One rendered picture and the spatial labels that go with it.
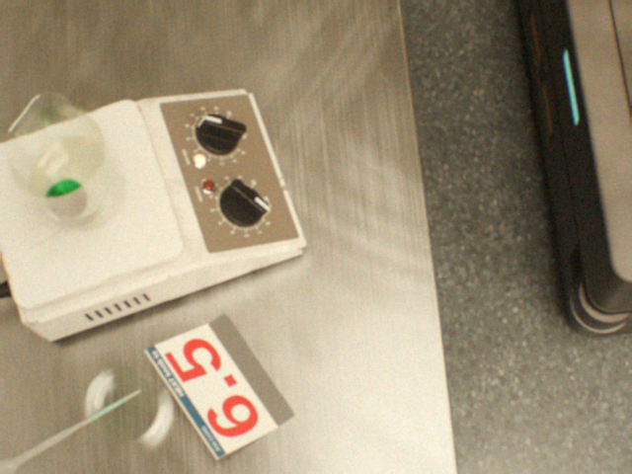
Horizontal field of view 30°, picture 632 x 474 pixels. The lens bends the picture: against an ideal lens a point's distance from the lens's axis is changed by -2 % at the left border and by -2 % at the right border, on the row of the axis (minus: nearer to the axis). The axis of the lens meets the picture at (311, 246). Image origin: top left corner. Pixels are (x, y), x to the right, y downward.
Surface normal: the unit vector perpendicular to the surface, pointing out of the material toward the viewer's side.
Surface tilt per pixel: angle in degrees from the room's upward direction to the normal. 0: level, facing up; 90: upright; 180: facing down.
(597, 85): 0
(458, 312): 0
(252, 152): 30
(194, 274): 90
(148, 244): 0
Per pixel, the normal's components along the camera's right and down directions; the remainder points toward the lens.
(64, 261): -0.05, -0.27
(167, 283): 0.33, 0.91
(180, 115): 0.43, -0.40
